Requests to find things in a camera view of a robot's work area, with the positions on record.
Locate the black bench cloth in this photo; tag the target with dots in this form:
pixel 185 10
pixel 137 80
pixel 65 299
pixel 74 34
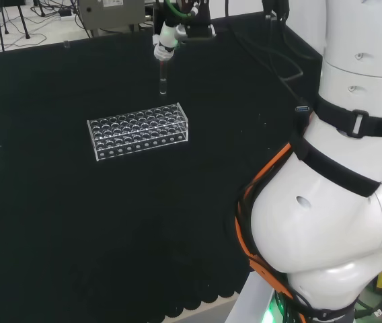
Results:
pixel 110 218

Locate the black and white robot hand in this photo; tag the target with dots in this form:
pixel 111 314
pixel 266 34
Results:
pixel 168 35

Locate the clear plastic test tube rack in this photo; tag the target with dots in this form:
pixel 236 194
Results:
pixel 137 132

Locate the clear glass test tube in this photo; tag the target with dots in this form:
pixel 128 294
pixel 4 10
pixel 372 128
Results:
pixel 163 79

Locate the black tripod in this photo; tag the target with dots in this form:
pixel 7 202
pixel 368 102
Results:
pixel 21 20

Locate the grey metal box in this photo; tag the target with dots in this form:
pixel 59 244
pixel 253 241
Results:
pixel 110 13

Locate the clear tape piece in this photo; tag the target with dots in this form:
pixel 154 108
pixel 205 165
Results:
pixel 66 44

